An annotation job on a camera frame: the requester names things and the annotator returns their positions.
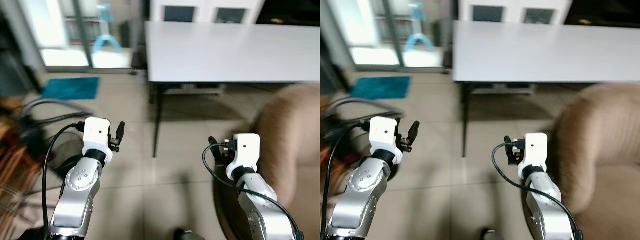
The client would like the white table with black legs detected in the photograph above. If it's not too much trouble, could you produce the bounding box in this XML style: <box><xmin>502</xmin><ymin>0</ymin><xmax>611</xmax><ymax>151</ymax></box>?
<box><xmin>144</xmin><ymin>21</ymin><xmax>321</xmax><ymax>158</ymax></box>
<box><xmin>452</xmin><ymin>20</ymin><xmax>640</xmax><ymax>158</ymax></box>

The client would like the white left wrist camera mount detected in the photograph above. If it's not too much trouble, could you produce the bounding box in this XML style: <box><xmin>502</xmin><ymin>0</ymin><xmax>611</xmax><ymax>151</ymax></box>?
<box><xmin>81</xmin><ymin>117</ymin><xmax>113</xmax><ymax>163</ymax></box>
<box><xmin>369</xmin><ymin>116</ymin><xmax>403</xmax><ymax>164</ymax></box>

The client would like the grey floor hose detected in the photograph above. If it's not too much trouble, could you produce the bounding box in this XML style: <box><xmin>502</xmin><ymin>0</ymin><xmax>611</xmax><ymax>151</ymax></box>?
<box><xmin>20</xmin><ymin>97</ymin><xmax>96</xmax><ymax>126</ymax></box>
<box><xmin>327</xmin><ymin>96</ymin><xmax>403</xmax><ymax>123</ymax></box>

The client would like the orange wicker basket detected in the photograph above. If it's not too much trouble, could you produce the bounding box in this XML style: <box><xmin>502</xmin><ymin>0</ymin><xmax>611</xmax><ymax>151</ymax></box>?
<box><xmin>0</xmin><ymin>97</ymin><xmax>43</xmax><ymax>226</ymax></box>

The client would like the white cabinet with dark panels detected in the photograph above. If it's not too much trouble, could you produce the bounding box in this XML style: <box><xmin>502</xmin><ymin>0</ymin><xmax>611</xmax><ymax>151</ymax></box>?
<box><xmin>459</xmin><ymin>0</ymin><xmax>573</xmax><ymax>25</ymax></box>
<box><xmin>150</xmin><ymin>0</ymin><xmax>266</xmax><ymax>25</ymax></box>

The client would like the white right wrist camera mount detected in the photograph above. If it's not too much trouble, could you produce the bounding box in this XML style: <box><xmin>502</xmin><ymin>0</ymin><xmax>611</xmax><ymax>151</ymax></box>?
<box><xmin>517</xmin><ymin>133</ymin><xmax>549</xmax><ymax>180</ymax></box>
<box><xmin>226</xmin><ymin>133</ymin><xmax>261</xmax><ymax>181</ymax></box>

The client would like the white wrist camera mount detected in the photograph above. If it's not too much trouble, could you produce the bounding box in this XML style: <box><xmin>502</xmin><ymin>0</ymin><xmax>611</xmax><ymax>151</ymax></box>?
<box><xmin>369</xmin><ymin>116</ymin><xmax>403</xmax><ymax>164</ymax></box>
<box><xmin>517</xmin><ymin>133</ymin><xmax>549</xmax><ymax>180</ymax></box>
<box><xmin>81</xmin><ymin>117</ymin><xmax>113</xmax><ymax>163</ymax></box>
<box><xmin>226</xmin><ymin>133</ymin><xmax>261</xmax><ymax>181</ymax></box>

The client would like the teal floor mat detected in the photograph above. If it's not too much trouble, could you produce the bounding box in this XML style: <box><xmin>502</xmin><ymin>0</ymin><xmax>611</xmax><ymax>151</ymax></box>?
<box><xmin>41</xmin><ymin>77</ymin><xmax>100</xmax><ymax>100</ymax></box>
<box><xmin>350</xmin><ymin>76</ymin><xmax>412</xmax><ymax>100</ymax></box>

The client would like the glass sliding door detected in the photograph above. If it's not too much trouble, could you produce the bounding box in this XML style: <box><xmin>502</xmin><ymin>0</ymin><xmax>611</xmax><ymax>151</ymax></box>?
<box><xmin>20</xmin><ymin>0</ymin><xmax>146</xmax><ymax>71</ymax></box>
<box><xmin>330</xmin><ymin>0</ymin><xmax>453</xmax><ymax>70</ymax></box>

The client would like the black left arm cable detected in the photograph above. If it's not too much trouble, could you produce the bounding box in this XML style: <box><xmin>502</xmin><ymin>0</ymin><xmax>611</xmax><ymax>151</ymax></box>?
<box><xmin>42</xmin><ymin>122</ymin><xmax>87</xmax><ymax>240</ymax></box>
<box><xmin>322</xmin><ymin>122</ymin><xmax>373</xmax><ymax>240</ymax></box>

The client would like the brown fabric sofa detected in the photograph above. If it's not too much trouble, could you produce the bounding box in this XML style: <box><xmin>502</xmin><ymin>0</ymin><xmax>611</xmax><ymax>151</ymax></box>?
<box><xmin>520</xmin><ymin>82</ymin><xmax>640</xmax><ymax>240</ymax></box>
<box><xmin>215</xmin><ymin>84</ymin><xmax>321</xmax><ymax>240</ymax></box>

